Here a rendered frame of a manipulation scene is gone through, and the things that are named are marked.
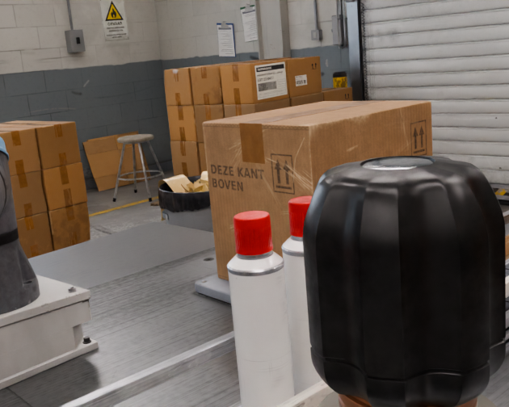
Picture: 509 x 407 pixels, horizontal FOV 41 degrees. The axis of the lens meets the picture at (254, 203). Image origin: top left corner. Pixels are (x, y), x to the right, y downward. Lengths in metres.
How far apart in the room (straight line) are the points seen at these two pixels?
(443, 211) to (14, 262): 0.77
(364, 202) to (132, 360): 0.74
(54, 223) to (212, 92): 1.31
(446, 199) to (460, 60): 4.85
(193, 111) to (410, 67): 1.70
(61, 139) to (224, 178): 3.17
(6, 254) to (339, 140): 0.48
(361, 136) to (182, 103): 3.72
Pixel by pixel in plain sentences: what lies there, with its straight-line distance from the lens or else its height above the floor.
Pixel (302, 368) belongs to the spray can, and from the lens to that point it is 0.68.
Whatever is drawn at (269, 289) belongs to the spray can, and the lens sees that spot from 0.60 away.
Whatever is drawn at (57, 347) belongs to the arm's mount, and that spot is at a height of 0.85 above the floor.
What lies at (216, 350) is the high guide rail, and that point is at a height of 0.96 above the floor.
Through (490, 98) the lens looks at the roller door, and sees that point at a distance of 5.02.
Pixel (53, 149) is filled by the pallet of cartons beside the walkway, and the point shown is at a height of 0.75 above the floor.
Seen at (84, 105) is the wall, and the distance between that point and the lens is 6.94.
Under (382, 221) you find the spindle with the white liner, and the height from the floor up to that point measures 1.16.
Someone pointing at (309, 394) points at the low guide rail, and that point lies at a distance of 0.65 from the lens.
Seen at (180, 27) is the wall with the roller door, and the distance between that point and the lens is 7.22.
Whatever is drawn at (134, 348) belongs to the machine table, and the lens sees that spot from 0.99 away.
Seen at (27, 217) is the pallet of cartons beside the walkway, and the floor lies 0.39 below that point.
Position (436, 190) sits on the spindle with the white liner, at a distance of 0.25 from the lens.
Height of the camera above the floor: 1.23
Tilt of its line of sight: 13 degrees down
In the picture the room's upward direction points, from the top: 5 degrees counter-clockwise
